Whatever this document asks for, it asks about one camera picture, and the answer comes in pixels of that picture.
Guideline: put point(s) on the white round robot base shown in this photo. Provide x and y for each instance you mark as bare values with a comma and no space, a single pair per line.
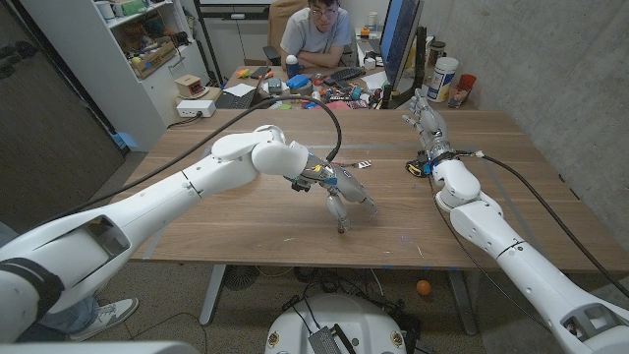
354,317

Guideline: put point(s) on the blue bottle with white cap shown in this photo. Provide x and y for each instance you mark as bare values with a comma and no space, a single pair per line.
292,68

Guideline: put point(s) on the white canister with blue label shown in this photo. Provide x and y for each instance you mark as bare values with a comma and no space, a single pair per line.
442,78

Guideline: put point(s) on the person in grey t-shirt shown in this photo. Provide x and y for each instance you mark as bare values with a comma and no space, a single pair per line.
314,37

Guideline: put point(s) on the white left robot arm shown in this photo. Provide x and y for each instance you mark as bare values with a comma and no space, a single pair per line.
147,201

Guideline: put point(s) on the round floor fan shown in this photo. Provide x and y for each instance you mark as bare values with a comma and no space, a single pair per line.
241,276

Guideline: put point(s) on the grey table leg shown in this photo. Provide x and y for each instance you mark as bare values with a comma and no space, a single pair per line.
462,302
213,295

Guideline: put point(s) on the blue box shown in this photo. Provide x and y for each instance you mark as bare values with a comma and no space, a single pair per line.
297,81

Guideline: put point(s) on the black keyboard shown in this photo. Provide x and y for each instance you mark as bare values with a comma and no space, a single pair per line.
345,74

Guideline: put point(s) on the cardboard box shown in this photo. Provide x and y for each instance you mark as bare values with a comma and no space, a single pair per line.
154,61

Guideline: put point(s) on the white paper sheet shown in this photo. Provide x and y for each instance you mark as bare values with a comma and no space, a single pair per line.
239,90

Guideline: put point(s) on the black yellow tape measure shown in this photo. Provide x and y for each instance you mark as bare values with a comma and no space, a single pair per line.
415,169

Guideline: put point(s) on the red can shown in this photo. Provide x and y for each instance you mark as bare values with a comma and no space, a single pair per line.
318,82

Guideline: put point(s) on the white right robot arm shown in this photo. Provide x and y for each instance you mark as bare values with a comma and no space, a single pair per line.
491,231

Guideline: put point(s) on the person in blue jeans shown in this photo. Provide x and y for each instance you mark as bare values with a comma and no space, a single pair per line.
103,317

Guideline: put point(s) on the small beige box device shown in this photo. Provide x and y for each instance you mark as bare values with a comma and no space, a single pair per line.
189,84

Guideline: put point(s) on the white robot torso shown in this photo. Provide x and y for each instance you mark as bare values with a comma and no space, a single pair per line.
98,348

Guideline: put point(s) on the orange ball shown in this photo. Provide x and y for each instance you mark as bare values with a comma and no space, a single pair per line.
423,287

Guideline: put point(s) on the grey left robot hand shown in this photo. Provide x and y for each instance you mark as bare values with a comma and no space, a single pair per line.
344,184

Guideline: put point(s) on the white shelf unit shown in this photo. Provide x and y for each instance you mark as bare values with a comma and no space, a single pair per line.
93,74

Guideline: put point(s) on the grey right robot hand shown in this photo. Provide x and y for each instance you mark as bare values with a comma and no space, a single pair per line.
432,128

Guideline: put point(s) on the white power box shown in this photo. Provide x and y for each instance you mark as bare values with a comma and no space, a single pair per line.
195,108

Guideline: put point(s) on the dark jar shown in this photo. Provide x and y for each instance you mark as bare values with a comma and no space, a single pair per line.
436,51

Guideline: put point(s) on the grey ribbed module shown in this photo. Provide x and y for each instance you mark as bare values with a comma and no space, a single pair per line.
323,340

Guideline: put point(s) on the black laptop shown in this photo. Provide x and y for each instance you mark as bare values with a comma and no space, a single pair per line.
236,100

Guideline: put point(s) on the computer monitor with black stand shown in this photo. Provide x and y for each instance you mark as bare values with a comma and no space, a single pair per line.
400,34

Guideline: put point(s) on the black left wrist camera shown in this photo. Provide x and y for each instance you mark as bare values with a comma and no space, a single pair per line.
300,186

